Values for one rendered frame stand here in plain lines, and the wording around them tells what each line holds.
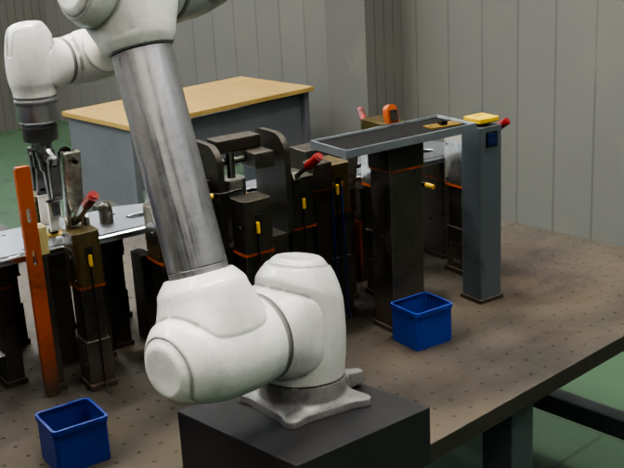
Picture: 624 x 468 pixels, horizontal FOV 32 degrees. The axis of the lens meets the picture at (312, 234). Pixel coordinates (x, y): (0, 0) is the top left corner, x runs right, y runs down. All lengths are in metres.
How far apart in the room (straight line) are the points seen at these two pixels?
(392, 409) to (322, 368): 0.15
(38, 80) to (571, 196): 3.53
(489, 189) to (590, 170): 2.70
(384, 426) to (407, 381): 0.44
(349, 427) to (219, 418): 0.23
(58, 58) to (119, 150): 3.11
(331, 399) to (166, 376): 0.34
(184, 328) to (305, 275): 0.26
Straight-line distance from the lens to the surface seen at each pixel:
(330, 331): 1.85
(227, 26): 6.99
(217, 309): 1.69
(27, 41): 2.29
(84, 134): 5.66
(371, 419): 1.88
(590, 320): 2.60
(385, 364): 2.36
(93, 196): 2.15
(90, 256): 2.24
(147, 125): 1.73
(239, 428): 1.87
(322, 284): 1.83
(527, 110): 5.43
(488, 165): 2.58
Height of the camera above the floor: 1.70
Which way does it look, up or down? 18 degrees down
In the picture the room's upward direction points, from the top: 3 degrees counter-clockwise
